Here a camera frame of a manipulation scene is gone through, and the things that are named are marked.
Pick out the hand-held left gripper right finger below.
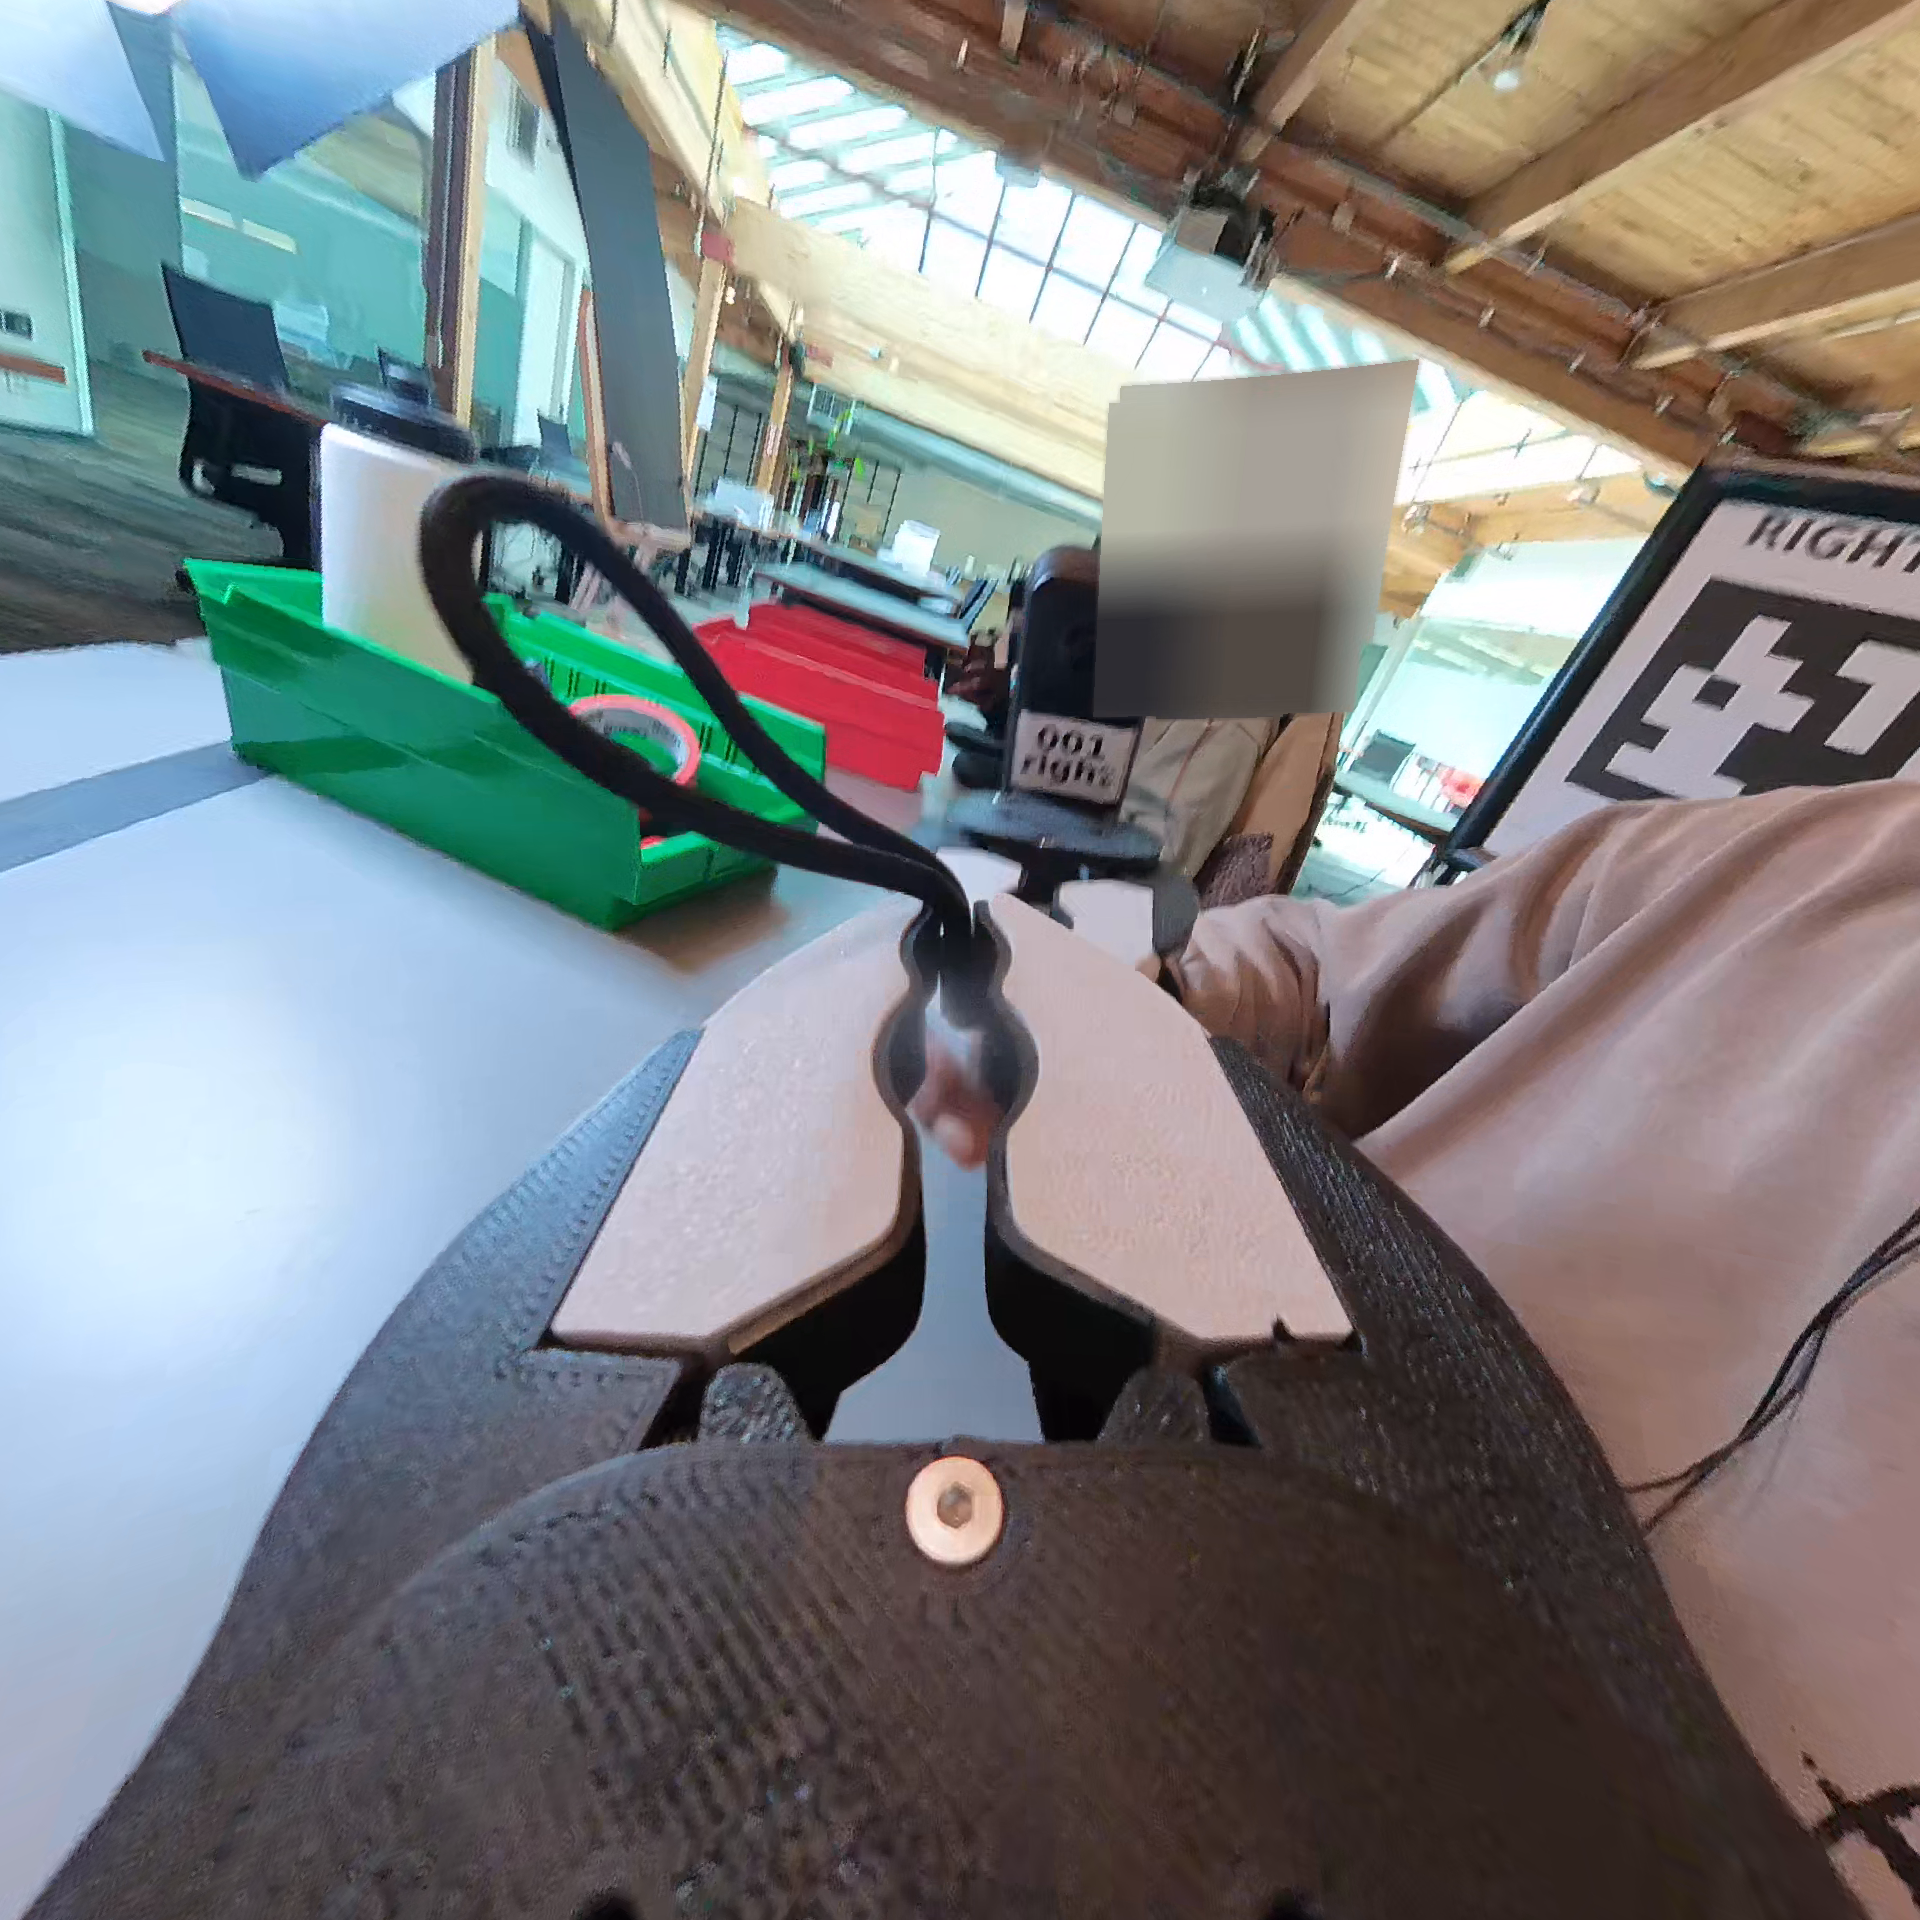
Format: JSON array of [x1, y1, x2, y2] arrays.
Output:
[[975, 895, 1356, 1440]]

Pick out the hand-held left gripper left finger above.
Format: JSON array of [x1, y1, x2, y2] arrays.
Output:
[[548, 902, 935, 1420]]

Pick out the black wrist strap lanyard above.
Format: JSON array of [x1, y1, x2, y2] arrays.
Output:
[[421, 471, 999, 1052]]

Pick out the person's right hand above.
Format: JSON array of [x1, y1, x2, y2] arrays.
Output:
[[911, 1047, 995, 1168]]

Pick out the red plastic bin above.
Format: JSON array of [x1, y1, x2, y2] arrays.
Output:
[[742, 596, 951, 676], [697, 623, 947, 788]]

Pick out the pink tape roll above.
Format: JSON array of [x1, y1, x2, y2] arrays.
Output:
[[568, 694, 704, 788]]

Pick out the green plastic bin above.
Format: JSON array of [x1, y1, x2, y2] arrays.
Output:
[[180, 556, 828, 934]]

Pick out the person's torso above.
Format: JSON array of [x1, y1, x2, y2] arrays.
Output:
[[1357, 1035, 1920, 1920]]

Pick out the ceiling projector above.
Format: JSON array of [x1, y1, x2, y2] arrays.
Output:
[[1147, 193, 1279, 324]]

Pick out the black white marker board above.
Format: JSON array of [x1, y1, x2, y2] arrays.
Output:
[[1423, 457, 1920, 888]]

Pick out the tall black panel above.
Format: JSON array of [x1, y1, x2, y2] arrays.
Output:
[[521, 0, 695, 554]]

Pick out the white water bottle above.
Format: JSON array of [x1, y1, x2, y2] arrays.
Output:
[[317, 383, 488, 683]]

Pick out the black office chair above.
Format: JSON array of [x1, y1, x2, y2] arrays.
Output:
[[176, 393, 325, 530], [163, 263, 289, 396]]

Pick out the studio light panel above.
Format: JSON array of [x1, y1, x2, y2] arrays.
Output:
[[0, 0, 519, 178]]

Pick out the thin black cable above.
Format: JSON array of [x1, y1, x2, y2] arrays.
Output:
[[1627, 1208, 1920, 1531]]

